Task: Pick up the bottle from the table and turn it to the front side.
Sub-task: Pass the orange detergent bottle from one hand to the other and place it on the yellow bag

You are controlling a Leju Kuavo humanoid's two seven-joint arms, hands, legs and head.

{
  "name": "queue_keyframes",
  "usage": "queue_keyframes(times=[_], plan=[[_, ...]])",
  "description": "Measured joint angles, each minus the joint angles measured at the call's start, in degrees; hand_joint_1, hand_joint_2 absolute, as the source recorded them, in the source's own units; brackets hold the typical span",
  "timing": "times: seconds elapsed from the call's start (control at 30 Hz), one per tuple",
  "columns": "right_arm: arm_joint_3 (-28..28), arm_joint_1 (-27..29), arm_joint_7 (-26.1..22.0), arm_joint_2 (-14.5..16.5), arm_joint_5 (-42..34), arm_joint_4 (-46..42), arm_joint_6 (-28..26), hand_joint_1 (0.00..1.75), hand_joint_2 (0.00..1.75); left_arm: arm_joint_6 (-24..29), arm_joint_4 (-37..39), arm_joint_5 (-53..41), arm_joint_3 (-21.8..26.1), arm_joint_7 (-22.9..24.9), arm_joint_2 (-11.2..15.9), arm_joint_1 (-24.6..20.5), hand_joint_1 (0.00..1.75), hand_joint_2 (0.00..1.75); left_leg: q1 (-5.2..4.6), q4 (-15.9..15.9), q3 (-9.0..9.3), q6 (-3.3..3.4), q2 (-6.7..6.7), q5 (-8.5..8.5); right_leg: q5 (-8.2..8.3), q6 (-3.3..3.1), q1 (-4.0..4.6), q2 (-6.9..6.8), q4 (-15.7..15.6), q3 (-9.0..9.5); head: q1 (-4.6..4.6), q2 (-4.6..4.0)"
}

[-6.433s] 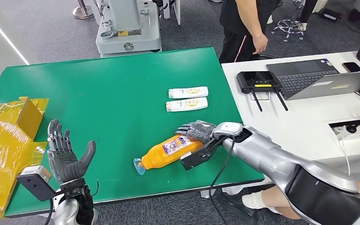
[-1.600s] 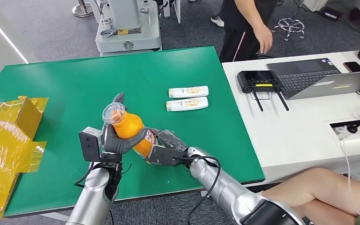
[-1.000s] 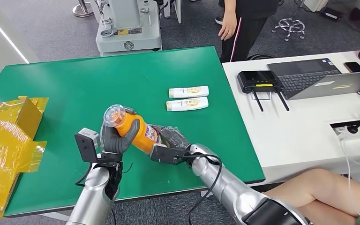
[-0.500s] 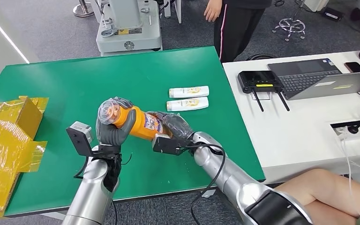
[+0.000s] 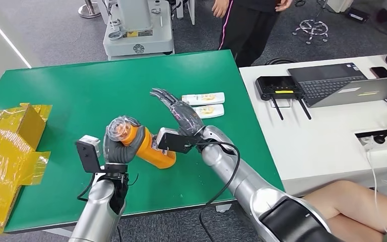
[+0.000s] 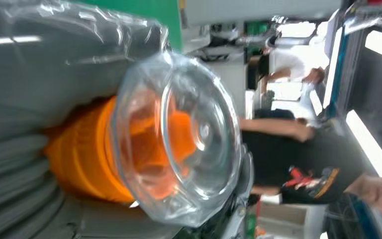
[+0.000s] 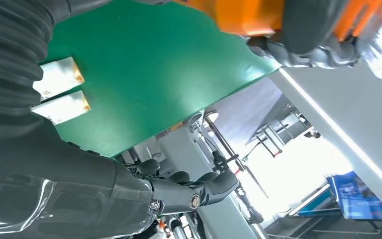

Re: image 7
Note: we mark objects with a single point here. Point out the grey wheeled machine base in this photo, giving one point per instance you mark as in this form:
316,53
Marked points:
184,148

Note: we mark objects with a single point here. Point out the blue display board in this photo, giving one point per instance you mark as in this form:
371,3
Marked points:
359,196

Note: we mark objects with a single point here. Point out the white shampoo bottle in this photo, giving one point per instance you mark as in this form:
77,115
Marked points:
57,77
62,107

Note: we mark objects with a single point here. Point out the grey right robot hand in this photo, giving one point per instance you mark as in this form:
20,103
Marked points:
62,184

